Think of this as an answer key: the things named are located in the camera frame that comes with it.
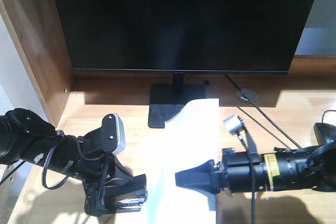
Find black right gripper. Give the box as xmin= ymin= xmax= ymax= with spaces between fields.
xmin=175 ymin=148 xmax=265 ymax=194

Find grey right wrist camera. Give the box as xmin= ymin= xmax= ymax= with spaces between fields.
xmin=223 ymin=114 xmax=245 ymax=134

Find black monitor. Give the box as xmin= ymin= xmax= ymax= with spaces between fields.
xmin=55 ymin=0 xmax=314 ymax=128

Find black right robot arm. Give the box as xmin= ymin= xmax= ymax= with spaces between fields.
xmin=175 ymin=144 xmax=335 ymax=195

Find white paper sheets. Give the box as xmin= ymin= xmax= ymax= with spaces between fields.
xmin=137 ymin=99 xmax=219 ymax=223

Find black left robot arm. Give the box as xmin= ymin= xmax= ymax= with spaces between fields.
xmin=1 ymin=108 xmax=117 ymax=217

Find black monitor power cable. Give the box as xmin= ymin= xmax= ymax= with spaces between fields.
xmin=225 ymin=74 xmax=302 ymax=149

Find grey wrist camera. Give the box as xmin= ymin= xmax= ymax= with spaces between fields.
xmin=100 ymin=113 xmax=125 ymax=155
xmin=223 ymin=114 xmax=245 ymax=134

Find grey desk cable grommet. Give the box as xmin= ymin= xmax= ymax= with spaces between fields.
xmin=236 ymin=89 xmax=258 ymax=103

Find black orange stapler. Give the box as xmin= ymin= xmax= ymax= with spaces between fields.
xmin=103 ymin=156 xmax=148 ymax=214

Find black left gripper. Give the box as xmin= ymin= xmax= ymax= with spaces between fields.
xmin=65 ymin=129 xmax=115 ymax=216

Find black computer mouse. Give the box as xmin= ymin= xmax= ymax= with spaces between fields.
xmin=314 ymin=122 xmax=335 ymax=145

